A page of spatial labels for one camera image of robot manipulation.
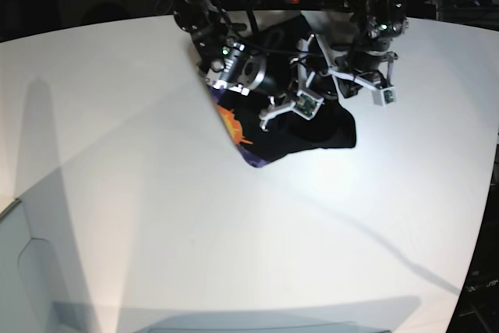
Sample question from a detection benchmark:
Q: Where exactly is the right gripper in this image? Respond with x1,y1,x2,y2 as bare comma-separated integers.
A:
257,34,335,130

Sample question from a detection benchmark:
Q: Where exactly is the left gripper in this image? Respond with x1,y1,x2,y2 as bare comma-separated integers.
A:
327,50,398,99

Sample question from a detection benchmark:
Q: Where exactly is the black T-shirt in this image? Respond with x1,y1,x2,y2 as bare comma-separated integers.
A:
193,12,358,170

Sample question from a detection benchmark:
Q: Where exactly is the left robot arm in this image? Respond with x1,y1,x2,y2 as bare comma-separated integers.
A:
331,0,408,107

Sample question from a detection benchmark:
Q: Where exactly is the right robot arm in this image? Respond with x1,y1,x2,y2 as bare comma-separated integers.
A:
172,0,326,129

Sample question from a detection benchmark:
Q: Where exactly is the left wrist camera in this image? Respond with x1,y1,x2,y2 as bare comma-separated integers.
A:
372,86,397,107

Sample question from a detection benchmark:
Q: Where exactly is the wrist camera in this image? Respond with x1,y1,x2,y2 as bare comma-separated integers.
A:
372,86,397,107
292,88,324,121

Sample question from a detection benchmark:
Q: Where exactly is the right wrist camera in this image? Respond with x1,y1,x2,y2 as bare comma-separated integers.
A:
292,88,324,121

